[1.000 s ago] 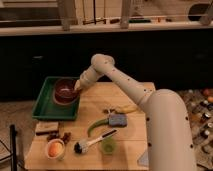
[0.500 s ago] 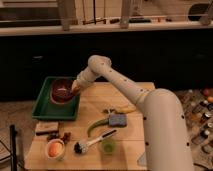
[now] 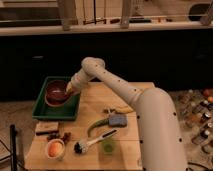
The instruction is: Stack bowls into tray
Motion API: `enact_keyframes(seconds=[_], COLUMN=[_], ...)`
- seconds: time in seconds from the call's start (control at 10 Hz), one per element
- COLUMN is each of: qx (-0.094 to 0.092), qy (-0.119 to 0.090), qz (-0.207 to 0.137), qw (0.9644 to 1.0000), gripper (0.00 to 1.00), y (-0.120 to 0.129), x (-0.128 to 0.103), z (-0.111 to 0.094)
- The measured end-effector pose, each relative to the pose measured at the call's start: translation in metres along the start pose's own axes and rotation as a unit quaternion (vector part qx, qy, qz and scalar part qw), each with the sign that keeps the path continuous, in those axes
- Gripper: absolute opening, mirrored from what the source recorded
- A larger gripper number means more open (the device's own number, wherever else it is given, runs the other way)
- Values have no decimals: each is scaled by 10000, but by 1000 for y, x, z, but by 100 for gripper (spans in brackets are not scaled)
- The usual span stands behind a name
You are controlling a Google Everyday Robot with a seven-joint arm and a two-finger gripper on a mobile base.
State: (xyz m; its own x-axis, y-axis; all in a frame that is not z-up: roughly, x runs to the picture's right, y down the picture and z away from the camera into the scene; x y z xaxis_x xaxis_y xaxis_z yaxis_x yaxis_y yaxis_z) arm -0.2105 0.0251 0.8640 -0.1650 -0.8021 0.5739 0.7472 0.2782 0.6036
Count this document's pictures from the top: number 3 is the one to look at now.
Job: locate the blue sponge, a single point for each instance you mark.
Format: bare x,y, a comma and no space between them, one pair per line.
117,120

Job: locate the white bowl with orange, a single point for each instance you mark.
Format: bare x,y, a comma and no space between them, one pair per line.
55,149

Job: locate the dark red bowl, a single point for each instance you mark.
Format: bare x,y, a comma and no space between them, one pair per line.
56,91

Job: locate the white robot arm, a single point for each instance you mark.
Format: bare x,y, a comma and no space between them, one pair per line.
162,148

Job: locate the green plastic tray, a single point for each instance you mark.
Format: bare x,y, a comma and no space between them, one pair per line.
68,111

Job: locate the green cup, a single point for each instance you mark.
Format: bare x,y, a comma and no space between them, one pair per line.
108,146

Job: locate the white dish brush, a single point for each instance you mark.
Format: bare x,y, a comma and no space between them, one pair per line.
82,146

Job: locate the wooden block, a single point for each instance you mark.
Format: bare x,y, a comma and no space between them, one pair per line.
43,128

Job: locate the yellow banana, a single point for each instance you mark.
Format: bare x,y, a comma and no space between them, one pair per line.
118,110

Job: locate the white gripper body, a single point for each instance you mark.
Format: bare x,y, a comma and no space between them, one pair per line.
77,83

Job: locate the black stand pole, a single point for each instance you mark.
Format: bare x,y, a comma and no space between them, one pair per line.
13,148

